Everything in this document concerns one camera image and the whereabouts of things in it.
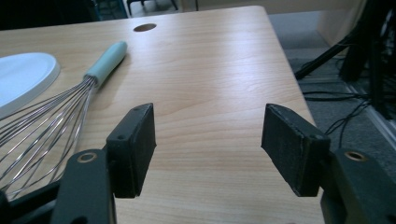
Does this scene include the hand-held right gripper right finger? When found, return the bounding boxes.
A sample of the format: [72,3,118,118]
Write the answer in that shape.
[261,103,332,198]

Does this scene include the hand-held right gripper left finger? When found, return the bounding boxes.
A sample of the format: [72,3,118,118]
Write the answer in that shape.
[106,102,157,200]

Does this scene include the whisk with teal handle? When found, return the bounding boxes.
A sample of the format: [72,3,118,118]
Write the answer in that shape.
[0,40,129,200]

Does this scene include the white utensil rack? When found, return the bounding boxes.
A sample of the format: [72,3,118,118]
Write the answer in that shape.
[0,51,62,119]

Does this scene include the black metal stand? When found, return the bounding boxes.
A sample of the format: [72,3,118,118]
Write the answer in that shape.
[293,0,396,120]

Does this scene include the light wooden desk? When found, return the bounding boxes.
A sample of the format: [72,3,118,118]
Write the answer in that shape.
[178,0,370,48]

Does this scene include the black floor cables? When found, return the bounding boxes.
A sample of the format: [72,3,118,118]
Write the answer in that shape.
[303,90,372,147]

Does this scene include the aluminium floor rail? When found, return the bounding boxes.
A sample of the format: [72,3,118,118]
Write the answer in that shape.
[345,83,396,151]

